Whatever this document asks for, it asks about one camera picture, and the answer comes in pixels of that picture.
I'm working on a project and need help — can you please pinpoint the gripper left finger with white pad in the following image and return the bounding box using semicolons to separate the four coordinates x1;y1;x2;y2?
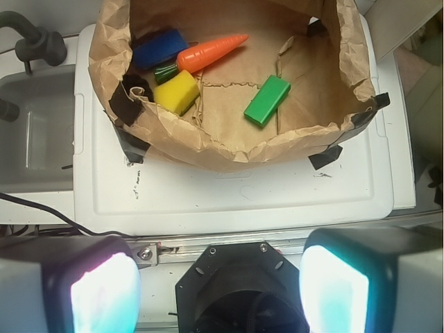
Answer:
1;236;141;332

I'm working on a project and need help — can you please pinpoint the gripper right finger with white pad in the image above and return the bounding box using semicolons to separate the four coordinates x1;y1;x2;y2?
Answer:
299;227;443;332

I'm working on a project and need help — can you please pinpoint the green rectangular block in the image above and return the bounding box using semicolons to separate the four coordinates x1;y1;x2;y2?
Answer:
244;75;291;128

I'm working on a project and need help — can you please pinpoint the white plastic lid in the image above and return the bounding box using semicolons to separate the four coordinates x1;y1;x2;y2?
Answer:
73;25;394;236

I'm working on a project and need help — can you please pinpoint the grey toy sink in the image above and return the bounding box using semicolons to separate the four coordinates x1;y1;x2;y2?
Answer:
1;65;75;193

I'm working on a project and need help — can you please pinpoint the yellow sponge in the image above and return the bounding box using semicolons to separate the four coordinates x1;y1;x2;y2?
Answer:
153;70;200;116

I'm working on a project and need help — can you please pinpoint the grey toy faucet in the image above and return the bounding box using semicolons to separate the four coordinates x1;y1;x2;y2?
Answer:
1;10;67;76

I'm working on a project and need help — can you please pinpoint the brown paper bag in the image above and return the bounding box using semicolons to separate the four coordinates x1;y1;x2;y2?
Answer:
89;1;377;172

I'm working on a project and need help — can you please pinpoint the blue sponge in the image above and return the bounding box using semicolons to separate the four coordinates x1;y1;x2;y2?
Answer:
133;29;189;69

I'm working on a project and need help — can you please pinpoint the orange toy carrot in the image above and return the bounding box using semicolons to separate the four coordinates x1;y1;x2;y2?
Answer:
154;34;249;85

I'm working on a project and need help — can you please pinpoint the black thin cable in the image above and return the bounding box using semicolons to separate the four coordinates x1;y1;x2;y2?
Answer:
0;192;133;239

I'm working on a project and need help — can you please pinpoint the aluminium rail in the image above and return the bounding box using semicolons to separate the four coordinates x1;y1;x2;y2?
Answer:
124;227;444;266

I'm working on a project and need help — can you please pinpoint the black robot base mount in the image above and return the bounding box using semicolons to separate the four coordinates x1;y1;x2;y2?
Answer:
176;252;310;332

